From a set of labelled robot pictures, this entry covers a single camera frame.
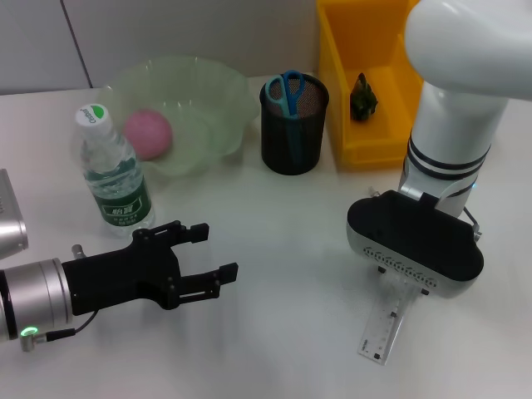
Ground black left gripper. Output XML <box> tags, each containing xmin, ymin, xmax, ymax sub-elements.
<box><xmin>62</xmin><ymin>221</ymin><xmax>239</xmax><ymax>316</ymax></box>

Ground clear plastic ruler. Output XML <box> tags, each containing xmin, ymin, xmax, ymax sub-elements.
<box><xmin>357</xmin><ymin>269</ymin><xmax>417</xmax><ymax>366</ymax></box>

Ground green label water bottle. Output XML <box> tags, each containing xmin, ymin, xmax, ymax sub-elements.
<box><xmin>72</xmin><ymin>101</ymin><xmax>155</xmax><ymax>239</ymax></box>

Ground pink peach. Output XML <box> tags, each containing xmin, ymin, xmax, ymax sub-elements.
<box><xmin>123</xmin><ymin>108</ymin><xmax>173</xmax><ymax>161</ymax></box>

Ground green plastic wrapper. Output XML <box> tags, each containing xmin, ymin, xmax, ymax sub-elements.
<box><xmin>350</xmin><ymin>72</ymin><xmax>382</xmax><ymax>122</ymax></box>

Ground blue scissors with sheath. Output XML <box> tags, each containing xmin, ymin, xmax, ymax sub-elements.
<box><xmin>264</xmin><ymin>69</ymin><xmax>307</xmax><ymax>165</ymax></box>

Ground black mesh pen holder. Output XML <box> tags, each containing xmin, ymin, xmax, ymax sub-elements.
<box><xmin>259</xmin><ymin>72</ymin><xmax>330</xmax><ymax>175</ymax></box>

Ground translucent green fruit bowl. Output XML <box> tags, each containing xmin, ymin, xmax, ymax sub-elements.
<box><xmin>96</xmin><ymin>55</ymin><xmax>259</xmax><ymax>179</ymax></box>

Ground yellow plastic bin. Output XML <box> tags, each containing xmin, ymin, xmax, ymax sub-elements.
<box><xmin>316</xmin><ymin>0</ymin><xmax>426</xmax><ymax>170</ymax></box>

